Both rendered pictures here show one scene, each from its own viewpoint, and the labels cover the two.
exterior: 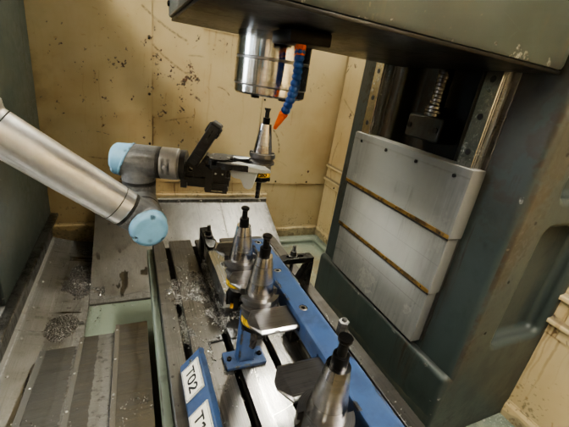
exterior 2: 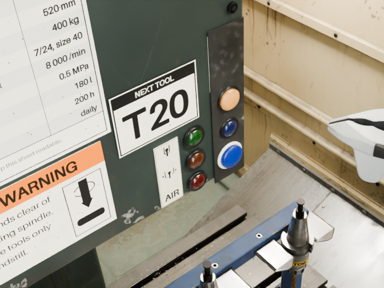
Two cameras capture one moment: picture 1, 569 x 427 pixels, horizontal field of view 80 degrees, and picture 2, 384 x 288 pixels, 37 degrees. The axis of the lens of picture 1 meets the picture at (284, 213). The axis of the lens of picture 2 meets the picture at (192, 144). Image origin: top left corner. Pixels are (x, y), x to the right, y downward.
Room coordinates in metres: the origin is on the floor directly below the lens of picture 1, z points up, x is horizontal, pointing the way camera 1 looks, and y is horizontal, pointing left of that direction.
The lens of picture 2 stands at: (0.56, 0.62, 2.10)
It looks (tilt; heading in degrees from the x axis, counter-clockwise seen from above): 40 degrees down; 262
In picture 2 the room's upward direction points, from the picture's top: 5 degrees counter-clockwise
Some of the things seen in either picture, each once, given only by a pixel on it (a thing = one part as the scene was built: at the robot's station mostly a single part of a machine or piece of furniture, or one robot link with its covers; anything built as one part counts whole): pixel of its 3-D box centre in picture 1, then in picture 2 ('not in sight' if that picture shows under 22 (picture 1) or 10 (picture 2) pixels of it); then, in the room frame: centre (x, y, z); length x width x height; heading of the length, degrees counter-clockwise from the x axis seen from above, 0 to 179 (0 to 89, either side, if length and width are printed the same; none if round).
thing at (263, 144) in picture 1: (264, 138); not in sight; (0.80, 0.07, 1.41); 0.04 x 0.04 x 0.07
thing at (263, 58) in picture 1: (272, 66); not in sight; (0.80, 0.07, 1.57); 0.16 x 0.16 x 0.12
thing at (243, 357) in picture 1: (250, 310); not in sight; (0.63, 0.04, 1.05); 0.10 x 0.05 x 0.30; 116
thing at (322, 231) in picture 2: not in sight; (316, 228); (0.21, -0.10, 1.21); 0.07 x 0.05 x 0.01; 116
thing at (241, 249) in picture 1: (242, 241); not in sight; (0.56, 0.07, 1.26); 0.04 x 0.04 x 0.07
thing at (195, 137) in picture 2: not in sight; (194, 137); (0.48, 0.15, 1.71); 0.02 x 0.01 x 0.02; 26
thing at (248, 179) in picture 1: (249, 177); not in sight; (0.76, 0.09, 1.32); 0.09 x 0.03 x 0.06; 84
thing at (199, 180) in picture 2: not in sight; (198, 181); (0.48, 0.15, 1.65); 0.02 x 0.01 x 0.02; 26
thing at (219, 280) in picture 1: (248, 268); not in sight; (0.94, 0.09, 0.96); 0.29 x 0.23 x 0.05; 26
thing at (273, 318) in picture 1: (270, 320); (232, 287); (0.41, 0.00, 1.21); 0.07 x 0.05 x 0.01; 116
